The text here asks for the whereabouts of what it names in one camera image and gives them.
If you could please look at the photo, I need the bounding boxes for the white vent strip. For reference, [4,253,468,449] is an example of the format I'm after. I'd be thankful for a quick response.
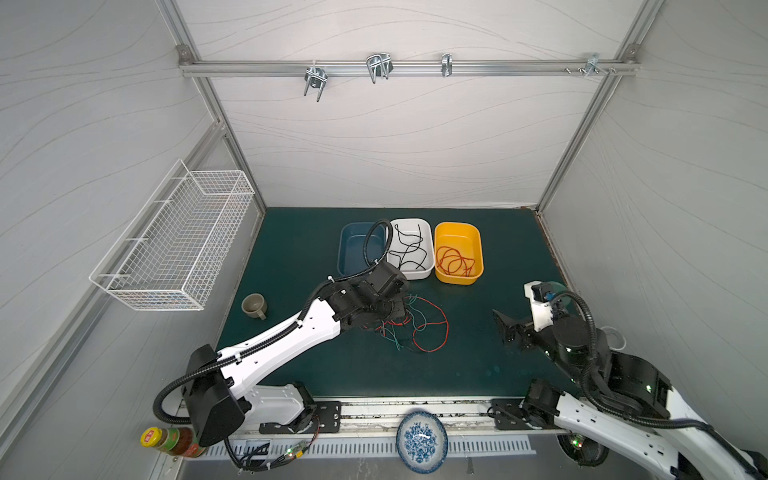
[231,434,536,460]

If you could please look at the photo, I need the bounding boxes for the middle metal U-bolt clamp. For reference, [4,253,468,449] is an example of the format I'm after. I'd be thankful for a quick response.
[365,52,393,84]

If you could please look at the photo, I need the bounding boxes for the black cable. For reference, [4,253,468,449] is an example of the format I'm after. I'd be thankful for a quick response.
[392,223,428,272]

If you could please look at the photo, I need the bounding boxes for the sauce bottle yellow cap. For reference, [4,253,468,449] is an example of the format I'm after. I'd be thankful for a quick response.
[140,426,207,458]

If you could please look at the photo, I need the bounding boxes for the white wire wall basket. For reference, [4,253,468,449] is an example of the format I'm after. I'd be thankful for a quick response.
[89,159,254,312]

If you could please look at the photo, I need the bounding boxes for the metal u-bolt clamp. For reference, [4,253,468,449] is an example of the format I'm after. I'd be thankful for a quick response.
[365,52,393,84]
[303,65,328,102]

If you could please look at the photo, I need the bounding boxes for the blue white patterned plate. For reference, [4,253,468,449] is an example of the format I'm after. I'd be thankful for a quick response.
[395,410,448,475]

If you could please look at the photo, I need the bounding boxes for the right metal bolt bracket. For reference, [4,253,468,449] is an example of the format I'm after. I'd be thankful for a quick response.
[563,53,618,78]

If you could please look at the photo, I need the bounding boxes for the metal crossbar rail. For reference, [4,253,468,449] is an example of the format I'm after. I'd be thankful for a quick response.
[180,57,641,78]

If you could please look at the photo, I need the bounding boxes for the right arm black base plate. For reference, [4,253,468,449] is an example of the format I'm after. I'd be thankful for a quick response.
[486,397,542,431]

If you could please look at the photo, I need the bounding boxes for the left metal U-bolt clamp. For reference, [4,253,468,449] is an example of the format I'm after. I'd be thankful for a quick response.
[303,65,328,102]

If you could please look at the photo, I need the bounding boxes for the aluminium front rail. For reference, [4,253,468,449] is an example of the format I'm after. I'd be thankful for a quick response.
[172,394,661,438]

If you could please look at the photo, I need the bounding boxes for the beige mug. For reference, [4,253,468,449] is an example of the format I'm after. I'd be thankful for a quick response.
[241,293,268,320]

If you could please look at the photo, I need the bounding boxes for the green round lid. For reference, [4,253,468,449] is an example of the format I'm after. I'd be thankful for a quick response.
[549,281,568,294]

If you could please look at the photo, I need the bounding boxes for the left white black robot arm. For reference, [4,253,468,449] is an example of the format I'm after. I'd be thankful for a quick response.
[152,255,409,446]

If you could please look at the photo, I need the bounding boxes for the yellow plastic bin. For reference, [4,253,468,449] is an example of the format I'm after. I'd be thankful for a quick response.
[434,222,484,286]

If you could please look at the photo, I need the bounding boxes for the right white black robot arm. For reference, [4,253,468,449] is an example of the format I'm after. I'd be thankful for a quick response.
[488,281,767,479]

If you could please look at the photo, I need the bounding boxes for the white plastic bin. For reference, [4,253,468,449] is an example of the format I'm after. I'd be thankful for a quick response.
[386,218,436,280]

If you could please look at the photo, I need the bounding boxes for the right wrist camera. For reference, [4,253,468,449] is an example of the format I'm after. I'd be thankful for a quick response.
[523,281,556,332]

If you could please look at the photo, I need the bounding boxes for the green cable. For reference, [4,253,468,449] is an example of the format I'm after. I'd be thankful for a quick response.
[383,311,430,352]

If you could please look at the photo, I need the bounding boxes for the small metal hook clamp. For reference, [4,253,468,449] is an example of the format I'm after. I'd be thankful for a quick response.
[441,53,453,78]

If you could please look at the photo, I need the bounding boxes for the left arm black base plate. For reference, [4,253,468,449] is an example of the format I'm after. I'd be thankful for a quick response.
[259,401,342,435]

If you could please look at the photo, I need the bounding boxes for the red cables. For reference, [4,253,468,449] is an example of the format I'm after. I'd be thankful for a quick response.
[374,295,450,354]

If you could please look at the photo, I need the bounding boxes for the blue plastic bin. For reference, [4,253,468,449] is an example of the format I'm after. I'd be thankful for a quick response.
[337,222,387,276]

